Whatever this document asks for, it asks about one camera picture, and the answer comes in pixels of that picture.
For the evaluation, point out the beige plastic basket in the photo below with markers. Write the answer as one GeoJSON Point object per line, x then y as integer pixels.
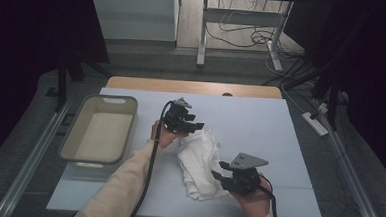
{"type": "Point", "coordinates": [99, 133]}

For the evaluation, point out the person's left hand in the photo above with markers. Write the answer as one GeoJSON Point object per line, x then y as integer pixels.
{"type": "Point", "coordinates": [164, 138]}

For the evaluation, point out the white table mat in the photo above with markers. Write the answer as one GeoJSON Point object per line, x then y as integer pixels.
{"type": "Point", "coordinates": [263, 125]}

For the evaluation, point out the dark curtain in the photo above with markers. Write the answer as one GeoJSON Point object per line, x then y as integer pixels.
{"type": "Point", "coordinates": [24, 46]}
{"type": "Point", "coordinates": [377, 64]}

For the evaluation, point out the white baby garment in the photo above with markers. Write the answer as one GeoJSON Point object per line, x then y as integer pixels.
{"type": "Point", "coordinates": [201, 165]}

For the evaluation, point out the person's right hand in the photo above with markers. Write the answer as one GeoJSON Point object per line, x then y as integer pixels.
{"type": "Point", "coordinates": [252, 205]}

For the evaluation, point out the white power strip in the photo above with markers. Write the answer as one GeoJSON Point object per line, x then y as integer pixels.
{"type": "Point", "coordinates": [314, 124]}

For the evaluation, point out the wooden table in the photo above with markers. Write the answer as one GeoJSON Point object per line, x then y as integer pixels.
{"type": "Point", "coordinates": [182, 86]}

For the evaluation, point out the white metal desk frame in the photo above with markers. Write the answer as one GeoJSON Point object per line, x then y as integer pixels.
{"type": "Point", "coordinates": [242, 17]}

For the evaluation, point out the white cabinet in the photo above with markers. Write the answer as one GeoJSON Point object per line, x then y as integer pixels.
{"type": "Point", "coordinates": [135, 15]}

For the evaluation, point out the aluminium rail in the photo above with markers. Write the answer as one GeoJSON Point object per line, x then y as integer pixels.
{"type": "Point", "coordinates": [31, 160]}
{"type": "Point", "coordinates": [357, 184]}

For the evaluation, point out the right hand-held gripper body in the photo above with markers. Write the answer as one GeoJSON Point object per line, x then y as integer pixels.
{"type": "Point", "coordinates": [244, 179]}

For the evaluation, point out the white plug adapter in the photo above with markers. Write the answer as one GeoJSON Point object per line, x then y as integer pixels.
{"type": "Point", "coordinates": [322, 108]}

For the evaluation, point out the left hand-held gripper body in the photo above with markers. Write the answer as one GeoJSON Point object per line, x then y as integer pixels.
{"type": "Point", "coordinates": [175, 119]}

